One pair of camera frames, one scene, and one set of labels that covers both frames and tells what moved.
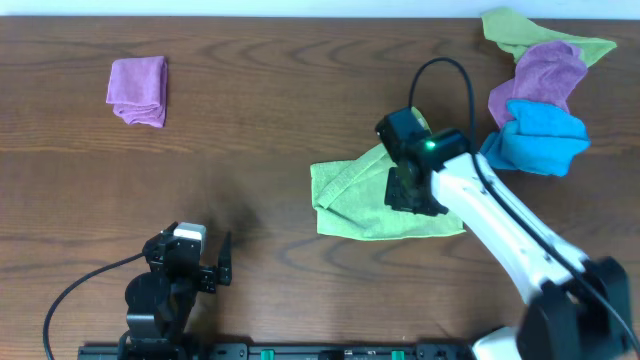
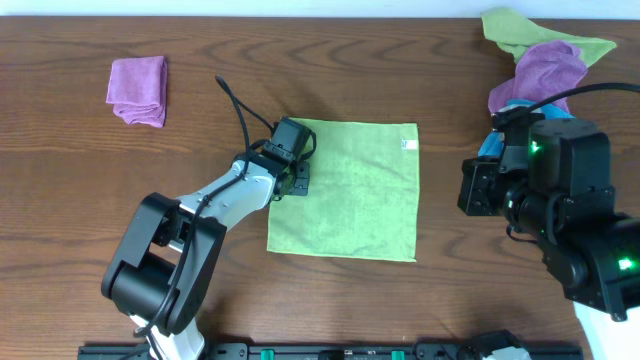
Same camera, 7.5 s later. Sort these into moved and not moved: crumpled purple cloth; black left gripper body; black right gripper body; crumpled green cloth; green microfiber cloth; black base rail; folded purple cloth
Moved: black right gripper body; green microfiber cloth; black left gripper body
Not moved: black base rail; crumpled purple cloth; folded purple cloth; crumpled green cloth
